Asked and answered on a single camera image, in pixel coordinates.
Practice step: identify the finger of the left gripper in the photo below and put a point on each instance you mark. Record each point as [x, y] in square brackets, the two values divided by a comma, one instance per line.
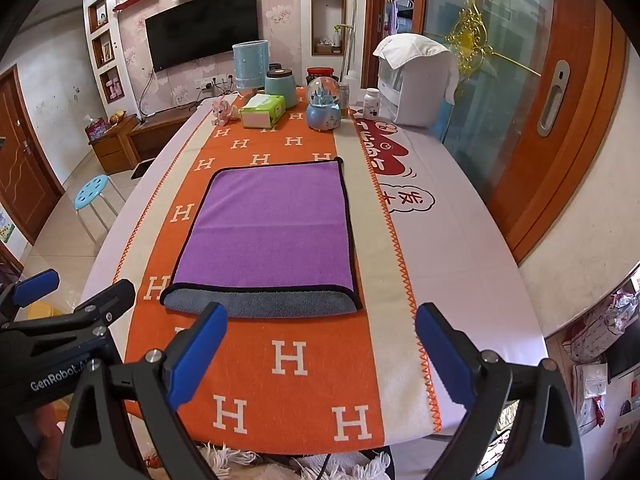
[22, 293]
[104, 308]

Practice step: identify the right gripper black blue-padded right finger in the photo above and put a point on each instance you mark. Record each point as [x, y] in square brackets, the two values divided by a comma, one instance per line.
[544, 441]

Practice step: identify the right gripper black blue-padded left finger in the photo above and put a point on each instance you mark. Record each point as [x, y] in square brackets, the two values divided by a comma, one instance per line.
[98, 441]

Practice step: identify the purple grey microfiber towel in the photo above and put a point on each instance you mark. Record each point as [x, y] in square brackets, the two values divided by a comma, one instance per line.
[270, 241]

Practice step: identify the brown wooden door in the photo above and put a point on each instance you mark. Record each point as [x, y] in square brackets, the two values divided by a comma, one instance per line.
[29, 188]

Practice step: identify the blue plastic stool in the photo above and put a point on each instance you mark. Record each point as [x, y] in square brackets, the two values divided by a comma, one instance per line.
[88, 194]

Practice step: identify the wooden tv cabinet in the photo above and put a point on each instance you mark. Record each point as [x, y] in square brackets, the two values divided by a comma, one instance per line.
[130, 141]

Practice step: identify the orange H-pattern blanket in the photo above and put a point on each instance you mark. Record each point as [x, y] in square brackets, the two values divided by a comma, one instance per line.
[303, 385]

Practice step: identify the white printed tablecloth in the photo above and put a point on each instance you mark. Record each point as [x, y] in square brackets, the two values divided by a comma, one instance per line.
[457, 258]

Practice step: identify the pink toy figurine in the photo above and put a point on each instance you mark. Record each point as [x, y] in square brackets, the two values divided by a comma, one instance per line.
[223, 112]

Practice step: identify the green tissue box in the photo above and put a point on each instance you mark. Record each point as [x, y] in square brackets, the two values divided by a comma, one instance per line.
[262, 111]

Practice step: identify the teal lidded canister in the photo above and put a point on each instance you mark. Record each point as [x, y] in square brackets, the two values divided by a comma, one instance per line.
[281, 82]

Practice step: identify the light blue cylindrical container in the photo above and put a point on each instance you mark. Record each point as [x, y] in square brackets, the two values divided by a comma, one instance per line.
[251, 64]

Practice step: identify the red lidded jar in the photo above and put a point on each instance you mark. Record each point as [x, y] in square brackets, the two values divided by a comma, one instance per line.
[318, 72]

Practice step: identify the white pill bottle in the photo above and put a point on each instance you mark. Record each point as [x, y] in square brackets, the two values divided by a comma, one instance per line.
[371, 104]

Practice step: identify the white water dispenser appliance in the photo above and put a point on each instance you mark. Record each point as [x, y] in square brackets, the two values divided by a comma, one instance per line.
[412, 92]

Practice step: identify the white folded cloth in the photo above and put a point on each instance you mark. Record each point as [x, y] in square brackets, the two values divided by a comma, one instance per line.
[400, 49]

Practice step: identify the black wall television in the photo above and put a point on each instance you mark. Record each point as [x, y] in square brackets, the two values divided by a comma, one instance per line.
[199, 28]

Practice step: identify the silver sliding door handle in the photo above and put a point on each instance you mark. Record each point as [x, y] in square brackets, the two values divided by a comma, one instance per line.
[554, 98]

